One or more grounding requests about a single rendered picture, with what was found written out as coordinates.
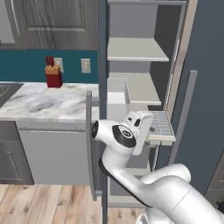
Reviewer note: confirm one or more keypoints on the white fridge drawer bin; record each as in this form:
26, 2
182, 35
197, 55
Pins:
116, 102

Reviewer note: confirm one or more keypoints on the beige wall outlet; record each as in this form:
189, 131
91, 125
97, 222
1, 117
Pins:
59, 63
85, 65

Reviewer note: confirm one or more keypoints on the grey wood cupboard door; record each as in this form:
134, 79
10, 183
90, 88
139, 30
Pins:
58, 23

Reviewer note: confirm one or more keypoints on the blue-grey wide fridge door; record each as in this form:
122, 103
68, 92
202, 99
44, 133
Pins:
204, 87

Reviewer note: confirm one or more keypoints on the pale grey dishwasher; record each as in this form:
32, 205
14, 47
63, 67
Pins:
55, 157

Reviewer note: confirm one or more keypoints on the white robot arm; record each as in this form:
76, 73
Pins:
163, 189

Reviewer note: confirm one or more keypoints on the white ice cube tray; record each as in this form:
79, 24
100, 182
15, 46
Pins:
162, 128

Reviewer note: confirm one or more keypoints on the red knife block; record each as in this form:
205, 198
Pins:
53, 76

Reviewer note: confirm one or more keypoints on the white fridge shelf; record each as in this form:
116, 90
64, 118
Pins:
143, 87
134, 49

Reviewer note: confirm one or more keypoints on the blue-grey fridge body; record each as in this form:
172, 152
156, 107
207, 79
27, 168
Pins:
163, 29

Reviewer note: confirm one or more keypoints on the dark hob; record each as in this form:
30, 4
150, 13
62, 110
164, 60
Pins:
7, 91

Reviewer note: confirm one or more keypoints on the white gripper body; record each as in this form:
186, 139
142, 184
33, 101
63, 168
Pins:
143, 131

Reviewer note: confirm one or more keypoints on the blue-grey narrow fridge door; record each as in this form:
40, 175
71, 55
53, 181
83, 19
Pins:
102, 58

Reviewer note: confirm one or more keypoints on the grey base cupboard door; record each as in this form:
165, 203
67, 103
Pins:
13, 154

